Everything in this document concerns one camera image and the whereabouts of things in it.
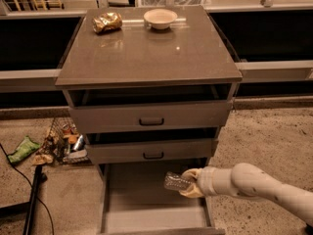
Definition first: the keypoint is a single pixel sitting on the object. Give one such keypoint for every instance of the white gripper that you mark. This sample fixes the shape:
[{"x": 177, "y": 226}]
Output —
[{"x": 204, "y": 180}]

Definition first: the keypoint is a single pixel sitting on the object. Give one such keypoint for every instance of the clear plastic water bottle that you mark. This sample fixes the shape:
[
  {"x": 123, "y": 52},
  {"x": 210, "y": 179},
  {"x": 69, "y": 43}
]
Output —
[{"x": 176, "y": 182}]

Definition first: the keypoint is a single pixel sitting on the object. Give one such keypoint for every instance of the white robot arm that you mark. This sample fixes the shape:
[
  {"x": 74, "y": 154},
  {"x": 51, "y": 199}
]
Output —
[{"x": 249, "y": 182}]

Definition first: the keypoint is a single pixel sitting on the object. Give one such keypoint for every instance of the grey middle drawer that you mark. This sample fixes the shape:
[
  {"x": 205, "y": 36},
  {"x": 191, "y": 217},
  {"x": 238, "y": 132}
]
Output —
[{"x": 151, "y": 151}]

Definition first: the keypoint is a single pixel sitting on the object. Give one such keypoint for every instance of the grey drawer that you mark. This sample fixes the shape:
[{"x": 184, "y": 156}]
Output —
[
  {"x": 135, "y": 202},
  {"x": 151, "y": 151},
  {"x": 150, "y": 116}
]

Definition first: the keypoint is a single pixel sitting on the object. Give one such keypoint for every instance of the grey bottom drawer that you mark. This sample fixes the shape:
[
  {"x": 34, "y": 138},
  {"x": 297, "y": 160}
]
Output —
[{"x": 135, "y": 202}]

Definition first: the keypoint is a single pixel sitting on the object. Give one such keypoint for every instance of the grey top drawer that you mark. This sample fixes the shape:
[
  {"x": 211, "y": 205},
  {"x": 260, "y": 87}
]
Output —
[{"x": 150, "y": 116}]

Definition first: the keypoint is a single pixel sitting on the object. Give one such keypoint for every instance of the grey drawer cabinet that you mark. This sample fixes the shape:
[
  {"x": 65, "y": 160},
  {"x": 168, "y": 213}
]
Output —
[{"x": 137, "y": 64}]

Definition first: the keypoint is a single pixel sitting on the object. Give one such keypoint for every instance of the silver can in basket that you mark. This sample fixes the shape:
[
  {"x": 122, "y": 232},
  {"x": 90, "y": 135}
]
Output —
[{"x": 79, "y": 144}]

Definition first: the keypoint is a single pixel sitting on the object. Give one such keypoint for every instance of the yellow snack bag on floor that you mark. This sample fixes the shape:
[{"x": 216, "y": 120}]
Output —
[{"x": 42, "y": 159}]

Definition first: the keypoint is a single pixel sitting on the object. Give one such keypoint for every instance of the white bowl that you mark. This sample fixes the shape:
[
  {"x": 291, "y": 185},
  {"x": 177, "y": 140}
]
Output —
[{"x": 160, "y": 18}]

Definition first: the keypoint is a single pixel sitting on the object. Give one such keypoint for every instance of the black stand leg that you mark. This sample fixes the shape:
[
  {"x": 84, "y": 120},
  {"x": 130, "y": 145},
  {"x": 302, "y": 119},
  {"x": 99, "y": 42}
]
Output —
[{"x": 27, "y": 208}]

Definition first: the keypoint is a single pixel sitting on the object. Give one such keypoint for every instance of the green snack bag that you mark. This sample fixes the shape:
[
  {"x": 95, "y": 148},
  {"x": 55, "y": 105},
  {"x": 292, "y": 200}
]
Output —
[{"x": 24, "y": 149}]

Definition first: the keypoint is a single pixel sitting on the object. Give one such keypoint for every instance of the gold crumpled snack bag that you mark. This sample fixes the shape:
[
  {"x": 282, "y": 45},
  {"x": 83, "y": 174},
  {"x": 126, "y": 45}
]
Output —
[{"x": 106, "y": 22}]

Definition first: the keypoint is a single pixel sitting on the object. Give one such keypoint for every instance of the grey metal rail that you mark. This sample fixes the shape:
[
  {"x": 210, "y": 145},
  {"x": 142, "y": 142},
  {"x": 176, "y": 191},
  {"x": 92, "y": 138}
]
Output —
[{"x": 12, "y": 81}]

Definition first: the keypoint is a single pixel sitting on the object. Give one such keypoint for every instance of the wire basket with items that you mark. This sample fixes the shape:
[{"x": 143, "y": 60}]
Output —
[{"x": 60, "y": 137}]

